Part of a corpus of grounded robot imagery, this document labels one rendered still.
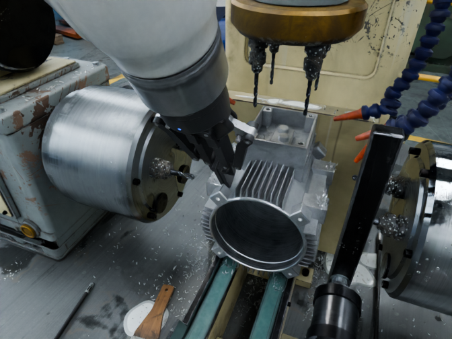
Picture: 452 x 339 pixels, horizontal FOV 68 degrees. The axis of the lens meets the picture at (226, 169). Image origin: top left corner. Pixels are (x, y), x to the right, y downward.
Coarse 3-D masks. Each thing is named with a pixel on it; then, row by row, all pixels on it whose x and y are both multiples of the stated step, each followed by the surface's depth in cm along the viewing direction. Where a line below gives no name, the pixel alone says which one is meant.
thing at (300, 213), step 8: (320, 144) 61; (320, 152) 60; (224, 184) 51; (216, 192) 50; (224, 192) 50; (216, 200) 51; (224, 200) 50; (296, 208) 48; (304, 208) 47; (296, 216) 47; (304, 216) 47; (304, 224) 47; (216, 248) 58; (224, 256) 58; (288, 272) 55; (296, 272) 54
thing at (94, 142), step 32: (96, 96) 60; (128, 96) 60; (64, 128) 57; (96, 128) 56; (128, 128) 54; (160, 128) 59; (64, 160) 58; (96, 160) 55; (128, 160) 54; (160, 160) 59; (64, 192) 63; (96, 192) 58; (128, 192) 55; (160, 192) 64
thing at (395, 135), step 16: (384, 128) 33; (400, 128) 33; (368, 144) 34; (384, 144) 33; (400, 144) 32; (368, 160) 35; (384, 160) 34; (368, 176) 36; (384, 176) 35; (352, 192) 39; (368, 192) 37; (384, 192) 36; (352, 208) 39; (368, 208) 38; (352, 224) 40; (368, 224) 39; (352, 240) 41; (336, 256) 44; (352, 256) 43; (336, 272) 46; (352, 272) 44
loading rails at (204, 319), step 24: (216, 264) 59; (240, 264) 63; (216, 288) 56; (240, 288) 68; (288, 288) 55; (192, 312) 52; (216, 312) 53; (264, 312) 53; (168, 336) 48; (192, 336) 50; (216, 336) 56; (264, 336) 50; (288, 336) 60
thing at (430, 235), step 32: (416, 160) 50; (448, 160) 44; (416, 192) 46; (448, 192) 41; (384, 224) 48; (416, 224) 44; (448, 224) 40; (384, 256) 54; (416, 256) 42; (448, 256) 40; (384, 288) 52; (416, 288) 44; (448, 288) 42
